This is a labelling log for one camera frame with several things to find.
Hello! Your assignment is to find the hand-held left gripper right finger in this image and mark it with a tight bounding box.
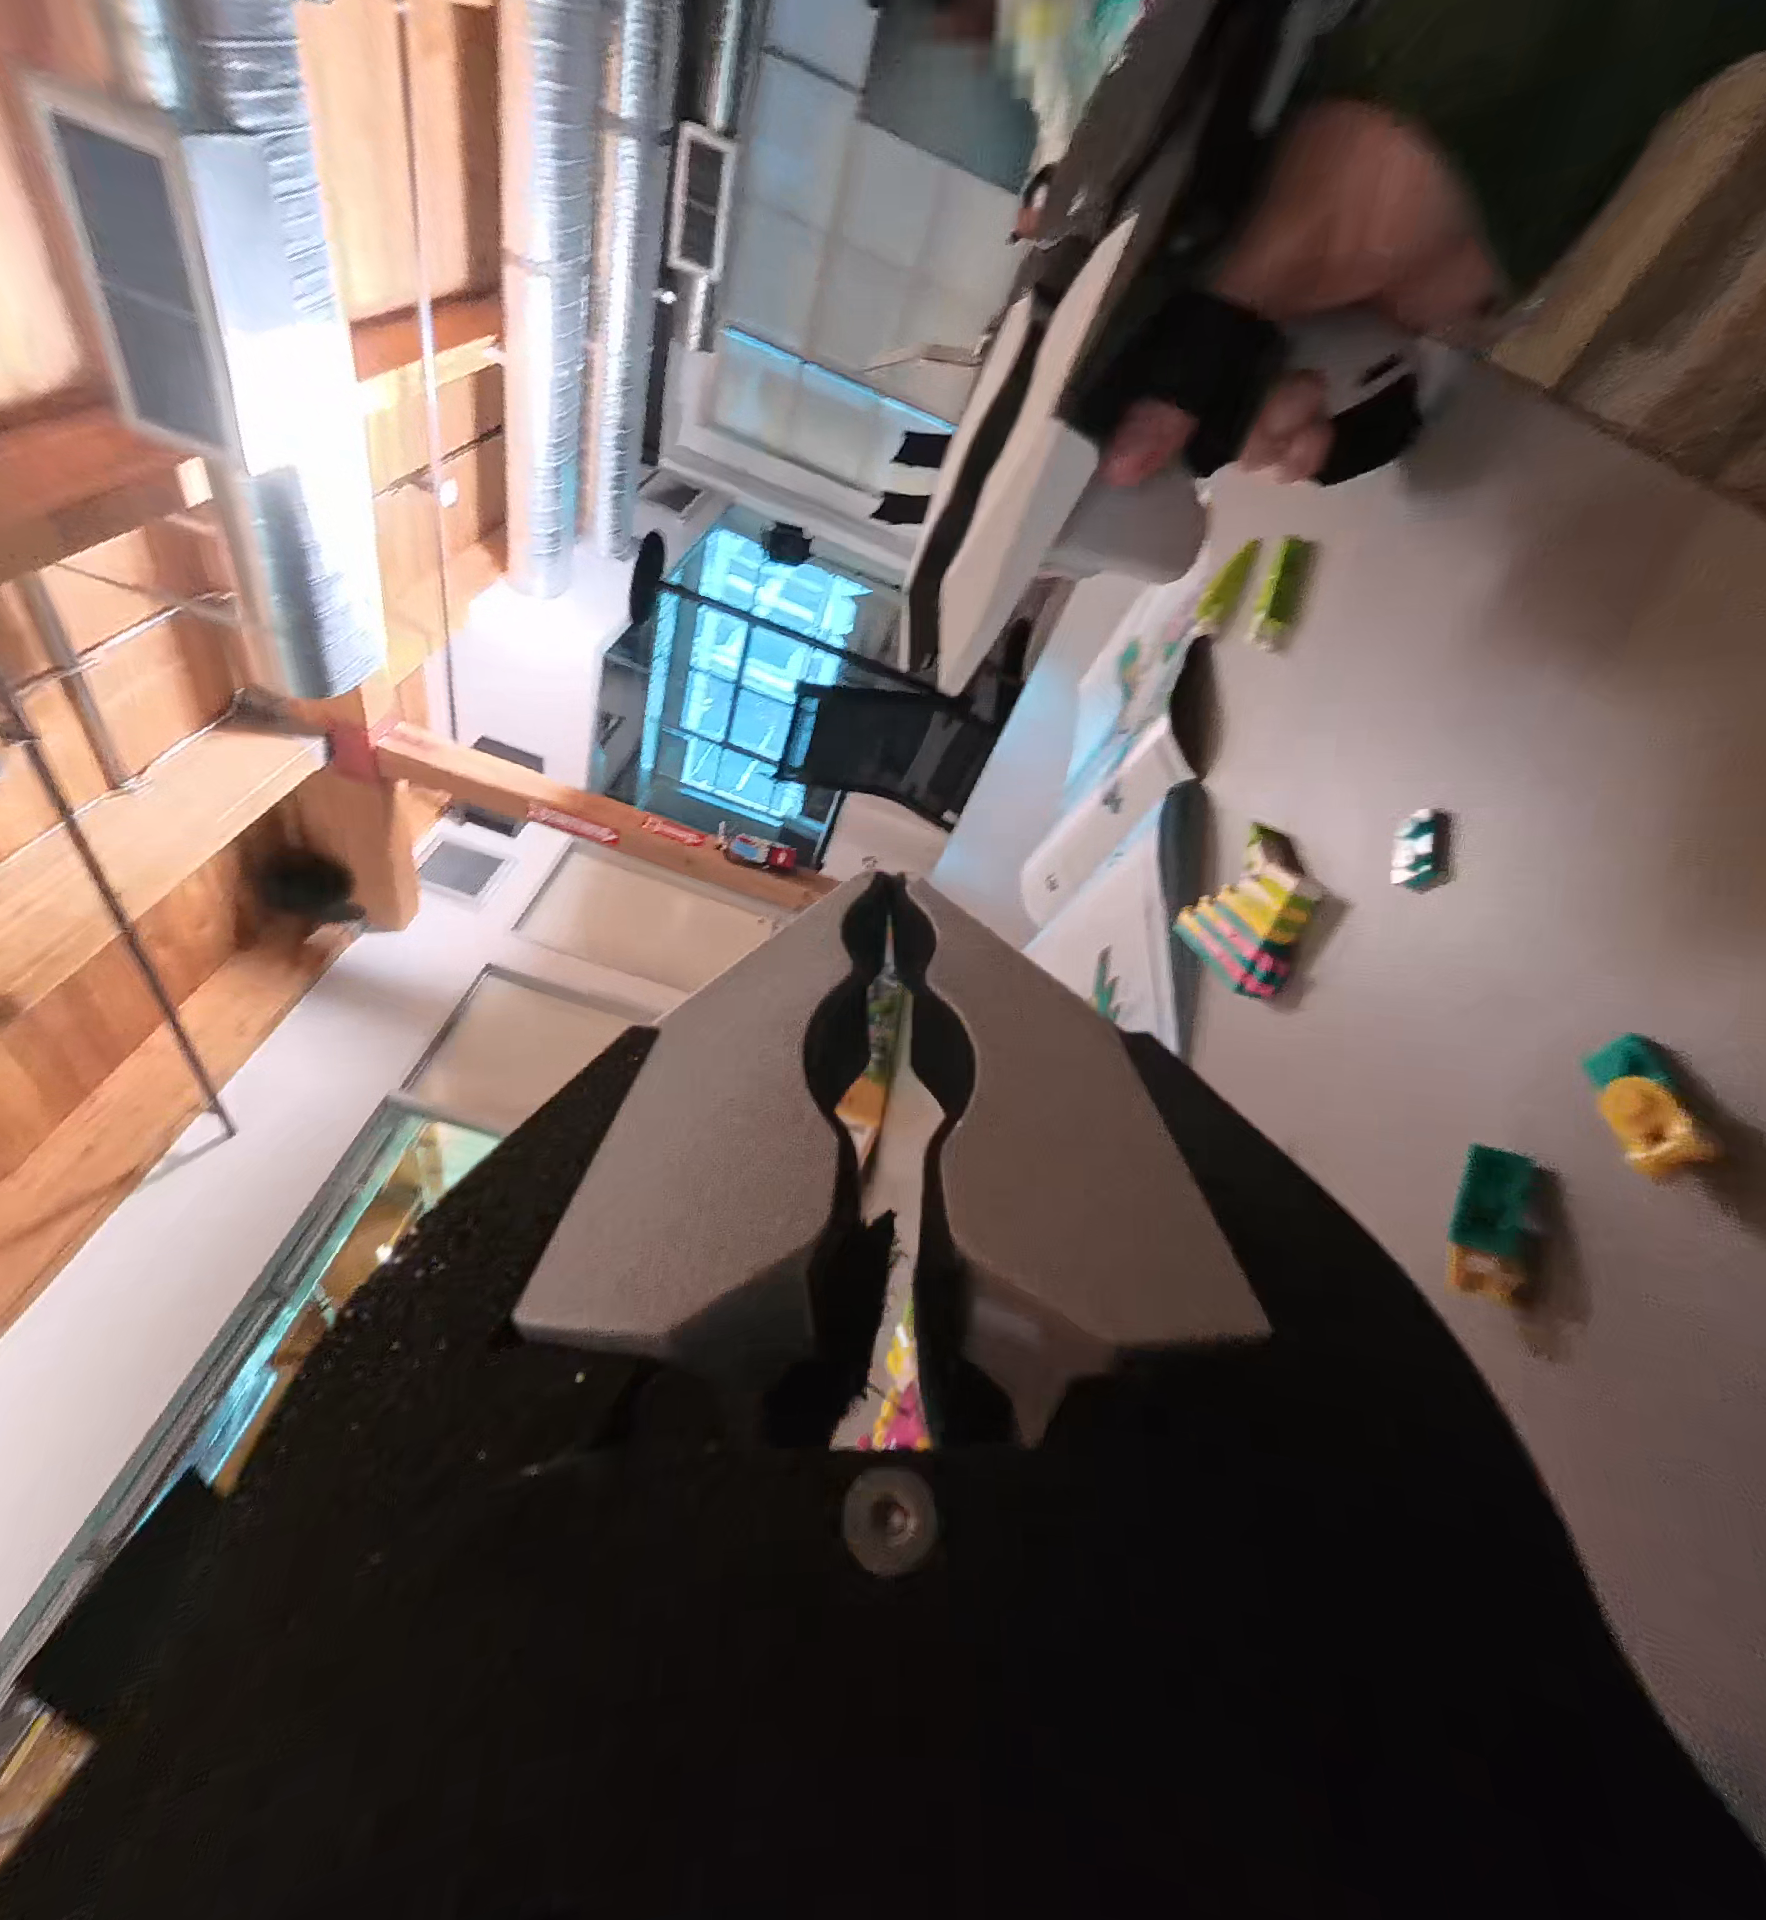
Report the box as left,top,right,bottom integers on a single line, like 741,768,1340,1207
890,875,1270,1445

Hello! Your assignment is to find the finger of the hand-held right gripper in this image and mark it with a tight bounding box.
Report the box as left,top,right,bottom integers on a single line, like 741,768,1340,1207
905,213,1144,590
932,428,1103,691

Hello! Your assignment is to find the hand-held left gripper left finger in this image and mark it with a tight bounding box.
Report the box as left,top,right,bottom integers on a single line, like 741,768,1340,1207
514,875,897,1365

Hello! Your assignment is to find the person's right forearm green sleeve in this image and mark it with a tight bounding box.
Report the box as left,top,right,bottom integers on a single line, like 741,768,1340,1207
1302,0,1766,302

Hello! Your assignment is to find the open lego instruction booklet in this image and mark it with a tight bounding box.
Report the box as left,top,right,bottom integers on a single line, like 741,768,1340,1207
1060,577,1219,789

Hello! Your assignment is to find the striped multicolour lego build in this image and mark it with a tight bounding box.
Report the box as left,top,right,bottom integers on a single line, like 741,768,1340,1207
1172,821,1344,1004

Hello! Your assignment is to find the white lego instruction booklet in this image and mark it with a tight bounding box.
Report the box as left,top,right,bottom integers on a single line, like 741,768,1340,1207
1017,718,1213,1051

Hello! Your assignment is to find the person's right hand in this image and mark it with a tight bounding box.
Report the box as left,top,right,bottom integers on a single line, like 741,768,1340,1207
1101,105,1504,488

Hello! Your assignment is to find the white door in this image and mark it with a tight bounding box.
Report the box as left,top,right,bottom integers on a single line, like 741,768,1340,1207
404,965,691,1113
515,836,802,993

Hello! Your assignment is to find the black mesh office chair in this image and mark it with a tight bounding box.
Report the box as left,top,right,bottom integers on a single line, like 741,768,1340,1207
775,659,1006,834

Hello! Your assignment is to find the large grid window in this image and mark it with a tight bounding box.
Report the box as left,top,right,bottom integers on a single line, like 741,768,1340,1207
598,517,900,834

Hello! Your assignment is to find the white recycling bin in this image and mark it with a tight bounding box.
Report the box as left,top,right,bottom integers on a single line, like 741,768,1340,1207
831,795,961,886

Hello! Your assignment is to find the white ceiling vent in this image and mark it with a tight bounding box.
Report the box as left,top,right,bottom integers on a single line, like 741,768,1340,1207
668,119,743,278

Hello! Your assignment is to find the black round ceiling speaker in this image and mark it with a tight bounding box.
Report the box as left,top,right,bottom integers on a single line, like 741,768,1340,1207
253,847,367,923

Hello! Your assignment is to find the black hanging ceiling pipe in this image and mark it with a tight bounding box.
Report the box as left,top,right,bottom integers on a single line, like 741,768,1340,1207
0,511,241,1180

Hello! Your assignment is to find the grey ceiling air diffuser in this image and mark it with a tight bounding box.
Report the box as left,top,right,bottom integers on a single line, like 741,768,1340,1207
29,76,246,468

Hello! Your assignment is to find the white wall vent grille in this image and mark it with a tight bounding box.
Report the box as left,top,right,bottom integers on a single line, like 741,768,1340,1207
412,831,514,906

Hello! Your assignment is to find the long silver ceiling duct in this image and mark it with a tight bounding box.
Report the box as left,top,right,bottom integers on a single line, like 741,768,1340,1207
590,0,681,563
501,0,615,602

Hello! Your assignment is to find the wooden support post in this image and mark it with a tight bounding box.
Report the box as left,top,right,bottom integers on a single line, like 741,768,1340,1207
372,720,841,910

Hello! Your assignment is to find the glass wall panel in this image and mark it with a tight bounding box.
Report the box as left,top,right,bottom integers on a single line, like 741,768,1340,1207
0,1094,512,1803

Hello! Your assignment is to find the silver ceiling duct with diffuser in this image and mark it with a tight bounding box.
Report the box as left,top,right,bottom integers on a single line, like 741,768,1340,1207
119,0,390,707

